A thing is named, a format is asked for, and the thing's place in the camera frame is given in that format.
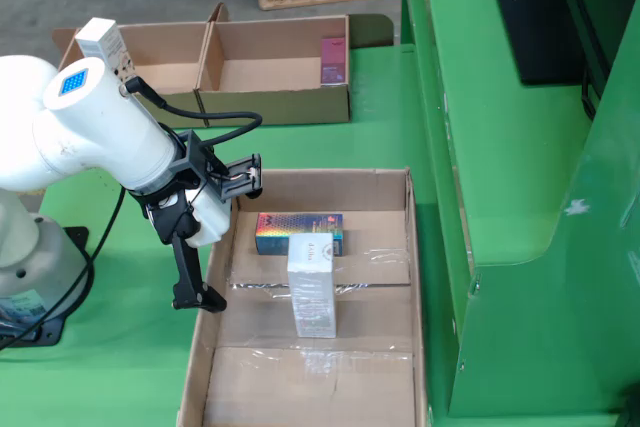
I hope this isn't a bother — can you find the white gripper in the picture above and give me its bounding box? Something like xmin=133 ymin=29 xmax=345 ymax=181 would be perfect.
xmin=146 ymin=188 xmax=234 ymax=314

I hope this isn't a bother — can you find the white d'Alba product box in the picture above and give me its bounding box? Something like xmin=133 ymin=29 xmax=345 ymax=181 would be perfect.
xmin=287 ymin=232 xmax=338 ymax=339

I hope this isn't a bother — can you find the holographic rainbow product box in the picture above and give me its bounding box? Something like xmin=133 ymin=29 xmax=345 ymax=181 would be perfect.
xmin=254 ymin=212 xmax=344 ymax=257

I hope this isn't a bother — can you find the large open cardboard tray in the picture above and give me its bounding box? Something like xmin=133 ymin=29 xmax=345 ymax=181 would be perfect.
xmin=175 ymin=165 xmax=431 ymax=427

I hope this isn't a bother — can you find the divided cardboard box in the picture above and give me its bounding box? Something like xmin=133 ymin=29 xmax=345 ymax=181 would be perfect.
xmin=51 ymin=2 xmax=352 ymax=128

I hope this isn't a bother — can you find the maroon product box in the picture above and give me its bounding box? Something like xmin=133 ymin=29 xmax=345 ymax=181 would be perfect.
xmin=319 ymin=36 xmax=349 ymax=87

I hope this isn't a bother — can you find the white printed carton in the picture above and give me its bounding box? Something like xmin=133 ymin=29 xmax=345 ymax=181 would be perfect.
xmin=74 ymin=17 xmax=137 ymax=81

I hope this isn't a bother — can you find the dark olive rounded panel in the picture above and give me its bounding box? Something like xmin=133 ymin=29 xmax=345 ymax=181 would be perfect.
xmin=348 ymin=14 xmax=395 ymax=50

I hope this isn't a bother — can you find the black monitor panel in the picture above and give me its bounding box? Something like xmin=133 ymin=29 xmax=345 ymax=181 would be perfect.
xmin=482 ymin=0 xmax=614 ymax=87

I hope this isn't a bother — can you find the black base cable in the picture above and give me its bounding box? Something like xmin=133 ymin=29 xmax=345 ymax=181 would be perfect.
xmin=0 ymin=187 xmax=126 ymax=351

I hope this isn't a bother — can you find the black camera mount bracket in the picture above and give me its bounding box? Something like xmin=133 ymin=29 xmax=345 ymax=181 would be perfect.
xmin=169 ymin=129 xmax=264 ymax=201

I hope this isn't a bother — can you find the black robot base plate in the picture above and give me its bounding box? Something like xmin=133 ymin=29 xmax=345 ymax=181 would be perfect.
xmin=0 ymin=225 xmax=92 ymax=349

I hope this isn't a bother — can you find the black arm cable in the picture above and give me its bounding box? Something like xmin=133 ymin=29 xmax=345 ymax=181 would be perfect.
xmin=123 ymin=75 xmax=264 ymax=147

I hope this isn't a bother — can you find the black cabinet cable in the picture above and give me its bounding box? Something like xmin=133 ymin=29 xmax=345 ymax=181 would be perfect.
xmin=581 ymin=69 xmax=601 ymax=121

